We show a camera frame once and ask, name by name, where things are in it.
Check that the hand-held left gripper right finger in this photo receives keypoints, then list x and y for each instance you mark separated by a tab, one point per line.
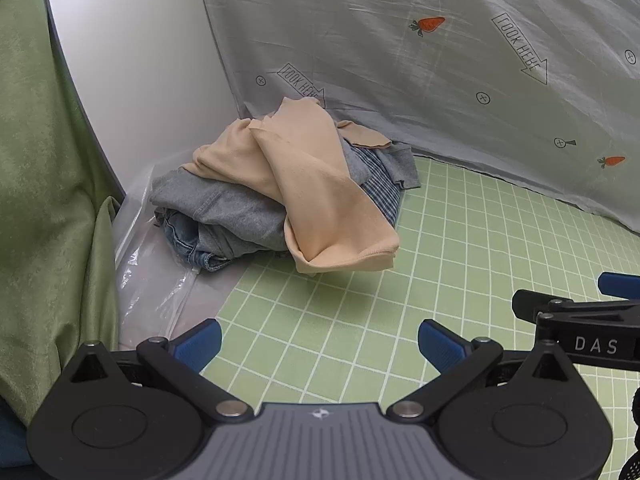
440	346

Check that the blue jeans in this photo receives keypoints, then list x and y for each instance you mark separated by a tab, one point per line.
192	247

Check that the green checked sheet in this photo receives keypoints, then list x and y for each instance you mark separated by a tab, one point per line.
350	310

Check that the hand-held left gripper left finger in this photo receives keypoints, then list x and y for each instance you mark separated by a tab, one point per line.
201	342

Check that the blue plaid shirt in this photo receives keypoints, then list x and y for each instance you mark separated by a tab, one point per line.
382	195

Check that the grey t-shirt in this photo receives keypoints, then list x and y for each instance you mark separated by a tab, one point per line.
400	165

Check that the clear plastic bag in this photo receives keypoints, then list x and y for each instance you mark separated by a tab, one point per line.
150	280

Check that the beige long-sleeve shirt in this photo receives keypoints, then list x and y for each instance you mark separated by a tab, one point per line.
310	195

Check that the green curtain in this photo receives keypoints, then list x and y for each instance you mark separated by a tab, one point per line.
45	200

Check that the white board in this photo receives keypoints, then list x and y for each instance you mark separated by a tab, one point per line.
150	75

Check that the grey sweatshirt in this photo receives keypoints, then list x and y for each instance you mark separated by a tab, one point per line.
225	205

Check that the grey printed sheet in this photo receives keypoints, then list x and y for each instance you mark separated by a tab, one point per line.
380	50

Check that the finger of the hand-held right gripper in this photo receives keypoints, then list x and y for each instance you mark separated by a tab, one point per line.
622	285
590	345

